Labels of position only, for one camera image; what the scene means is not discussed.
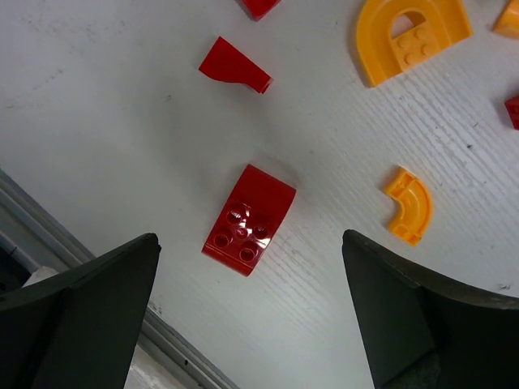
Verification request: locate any red slope lego piece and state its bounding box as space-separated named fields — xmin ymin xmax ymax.
xmin=199 ymin=36 xmax=273 ymax=94

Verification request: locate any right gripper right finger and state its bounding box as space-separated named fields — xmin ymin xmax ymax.
xmin=342 ymin=229 xmax=518 ymax=388

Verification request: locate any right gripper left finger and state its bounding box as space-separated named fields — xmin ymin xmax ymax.
xmin=1 ymin=233 xmax=161 ymax=388

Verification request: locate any red round lego piece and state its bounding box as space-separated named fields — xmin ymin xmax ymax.
xmin=242 ymin=0 xmax=280 ymax=21

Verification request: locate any orange arch lego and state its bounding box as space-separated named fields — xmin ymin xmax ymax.
xmin=384 ymin=167 xmax=433 ymax=246

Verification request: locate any orange curved lego piece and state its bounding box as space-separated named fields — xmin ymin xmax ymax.
xmin=356 ymin=0 xmax=472 ymax=87

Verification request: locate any red curved lego brick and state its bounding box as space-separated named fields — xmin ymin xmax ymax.
xmin=202 ymin=165 xmax=296 ymax=276

